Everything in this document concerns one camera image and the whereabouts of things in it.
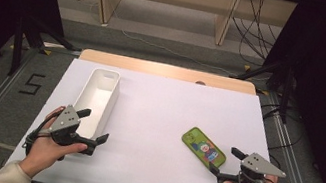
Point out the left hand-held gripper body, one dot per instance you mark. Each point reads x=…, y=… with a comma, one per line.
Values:
x=66, y=121

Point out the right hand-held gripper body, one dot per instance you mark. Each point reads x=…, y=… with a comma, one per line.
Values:
x=256, y=164

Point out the green phone with cartoon case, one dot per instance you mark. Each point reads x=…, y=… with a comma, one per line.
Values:
x=203, y=147

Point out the white plastic bin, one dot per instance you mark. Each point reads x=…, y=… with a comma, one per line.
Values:
x=99, y=94

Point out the person's left hand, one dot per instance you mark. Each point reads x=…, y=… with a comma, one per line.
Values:
x=45, y=153

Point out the white sheet mat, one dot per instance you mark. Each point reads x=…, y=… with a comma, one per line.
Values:
x=154, y=110

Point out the black metal stand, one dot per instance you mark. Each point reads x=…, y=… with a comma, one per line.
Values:
x=17, y=45
x=286, y=93

